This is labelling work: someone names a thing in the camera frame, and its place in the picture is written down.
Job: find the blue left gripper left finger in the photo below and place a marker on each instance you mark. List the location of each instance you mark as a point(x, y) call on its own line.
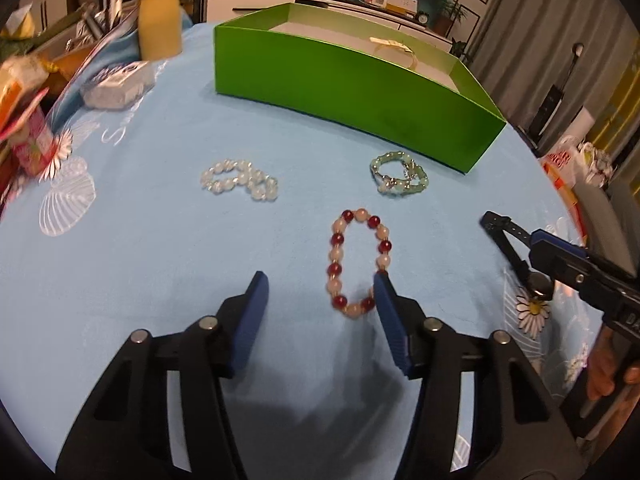
point(249, 310)

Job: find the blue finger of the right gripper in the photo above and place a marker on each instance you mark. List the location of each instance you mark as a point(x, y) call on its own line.
point(542, 236)

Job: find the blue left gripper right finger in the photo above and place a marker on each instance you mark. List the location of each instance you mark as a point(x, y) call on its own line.
point(399, 318)

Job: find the black wristwatch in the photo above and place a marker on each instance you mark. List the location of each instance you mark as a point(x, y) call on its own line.
point(539, 286)

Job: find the white wristwatch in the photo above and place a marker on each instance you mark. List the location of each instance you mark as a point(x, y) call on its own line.
point(380, 43)

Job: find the person's right hand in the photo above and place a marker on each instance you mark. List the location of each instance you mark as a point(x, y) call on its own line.
point(601, 366)

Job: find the white plastic shopping bag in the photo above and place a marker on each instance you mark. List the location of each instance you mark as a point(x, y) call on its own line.
point(572, 161)

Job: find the upright vacuum cleaner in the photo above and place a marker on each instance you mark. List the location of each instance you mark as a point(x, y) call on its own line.
point(554, 98)

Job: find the light blue floral tablecloth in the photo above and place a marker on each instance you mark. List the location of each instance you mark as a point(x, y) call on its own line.
point(170, 207)

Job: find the grey curtain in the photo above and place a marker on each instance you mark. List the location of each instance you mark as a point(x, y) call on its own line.
point(528, 46)

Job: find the green cardboard box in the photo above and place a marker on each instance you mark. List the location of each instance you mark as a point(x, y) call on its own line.
point(321, 63)

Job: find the potted green plant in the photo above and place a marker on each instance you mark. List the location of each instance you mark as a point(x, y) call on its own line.
point(449, 12)

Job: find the white tissue pack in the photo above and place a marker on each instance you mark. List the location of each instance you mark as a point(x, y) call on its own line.
point(118, 86)

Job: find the pink yogurt cup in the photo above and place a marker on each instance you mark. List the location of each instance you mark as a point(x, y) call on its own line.
point(29, 137)

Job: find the yellow bottle with brown lid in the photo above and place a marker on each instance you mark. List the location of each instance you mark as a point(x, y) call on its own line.
point(159, 29)

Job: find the white TV cabinet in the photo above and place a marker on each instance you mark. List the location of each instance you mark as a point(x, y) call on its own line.
point(216, 11)

